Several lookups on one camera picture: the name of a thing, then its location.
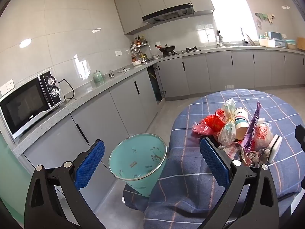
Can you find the white foam net sleeve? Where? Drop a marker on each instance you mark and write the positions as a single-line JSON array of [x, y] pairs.
[[275, 148]]

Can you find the small white wall socket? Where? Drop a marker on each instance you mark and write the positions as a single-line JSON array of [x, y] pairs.
[[118, 53]]

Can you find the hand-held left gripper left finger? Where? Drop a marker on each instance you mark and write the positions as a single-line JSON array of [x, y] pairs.
[[91, 162]]

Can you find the wooden cutting board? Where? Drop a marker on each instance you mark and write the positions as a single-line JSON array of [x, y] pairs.
[[301, 44]]

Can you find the teal trash bin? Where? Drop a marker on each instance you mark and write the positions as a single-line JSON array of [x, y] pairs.
[[135, 157]]

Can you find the metal spice rack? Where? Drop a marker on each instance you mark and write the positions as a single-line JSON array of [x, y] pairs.
[[140, 50]]

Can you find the red and white plastic bag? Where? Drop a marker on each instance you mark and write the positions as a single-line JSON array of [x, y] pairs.
[[202, 130]]

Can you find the purple snack wrapper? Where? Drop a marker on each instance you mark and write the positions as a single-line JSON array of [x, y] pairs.
[[252, 128]]

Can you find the red cellophane wrapper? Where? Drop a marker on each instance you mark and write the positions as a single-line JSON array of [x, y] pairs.
[[214, 121]]

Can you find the black wok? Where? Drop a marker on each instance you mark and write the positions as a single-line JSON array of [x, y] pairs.
[[166, 48]]

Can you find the bright window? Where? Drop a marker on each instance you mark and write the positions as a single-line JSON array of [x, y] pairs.
[[231, 19]]

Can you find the grey crumpled wrapper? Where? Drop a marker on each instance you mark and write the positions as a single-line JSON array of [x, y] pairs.
[[255, 157]]

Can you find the large white wall socket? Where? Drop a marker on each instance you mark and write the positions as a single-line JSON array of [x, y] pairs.
[[8, 87]]

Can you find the black range hood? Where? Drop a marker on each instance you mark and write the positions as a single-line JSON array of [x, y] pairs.
[[166, 14]]

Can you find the grey upper cabinets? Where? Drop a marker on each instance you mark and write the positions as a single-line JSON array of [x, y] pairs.
[[147, 4]]

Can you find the metal utensil holder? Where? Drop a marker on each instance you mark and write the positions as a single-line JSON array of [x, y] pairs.
[[219, 39]]

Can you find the clear bag with red print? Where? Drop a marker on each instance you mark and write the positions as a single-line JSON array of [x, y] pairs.
[[262, 133]]

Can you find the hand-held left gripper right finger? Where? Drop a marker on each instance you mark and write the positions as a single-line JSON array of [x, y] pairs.
[[214, 162]]

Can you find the grey base cabinets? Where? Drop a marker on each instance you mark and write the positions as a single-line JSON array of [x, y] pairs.
[[200, 71]]

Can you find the striped paper cup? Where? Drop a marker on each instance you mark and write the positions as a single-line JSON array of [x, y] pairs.
[[240, 124]]

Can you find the blue checked tablecloth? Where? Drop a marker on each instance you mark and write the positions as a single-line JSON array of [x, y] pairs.
[[274, 105]]

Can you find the black and silver microwave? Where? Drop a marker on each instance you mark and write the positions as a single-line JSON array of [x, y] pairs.
[[23, 105]]

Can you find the white bowl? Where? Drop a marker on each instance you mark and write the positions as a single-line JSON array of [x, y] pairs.
[[137, 63]]

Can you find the leaning grey tray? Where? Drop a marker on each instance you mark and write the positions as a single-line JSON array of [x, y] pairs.
[[250, 40]]

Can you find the small metal pot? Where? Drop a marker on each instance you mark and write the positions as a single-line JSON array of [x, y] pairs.
[[111, 74]]

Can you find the small white jar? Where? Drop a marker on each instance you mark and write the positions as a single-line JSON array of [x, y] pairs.
[[156, 56]]

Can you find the green wall decoration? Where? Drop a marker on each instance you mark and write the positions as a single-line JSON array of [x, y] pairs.
[[263, 16]]

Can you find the white plastic basin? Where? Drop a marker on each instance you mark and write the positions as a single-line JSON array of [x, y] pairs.
[[266, 43]]

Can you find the blue dish rack box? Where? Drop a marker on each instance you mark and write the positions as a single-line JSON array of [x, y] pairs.
[[277, 38]]

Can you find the clear plastic bag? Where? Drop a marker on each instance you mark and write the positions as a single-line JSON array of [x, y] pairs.
[[227, 128]]

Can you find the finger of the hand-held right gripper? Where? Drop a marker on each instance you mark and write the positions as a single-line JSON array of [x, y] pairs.
[[300, 134]]

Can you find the pink striped wrapper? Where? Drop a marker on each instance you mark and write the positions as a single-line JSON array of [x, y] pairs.
[[230, 151]]

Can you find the metal faucet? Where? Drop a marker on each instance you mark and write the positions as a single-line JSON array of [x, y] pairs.
[[243, 37]]

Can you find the green ceramic jar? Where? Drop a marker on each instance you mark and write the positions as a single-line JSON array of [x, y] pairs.
[[98, 77]]

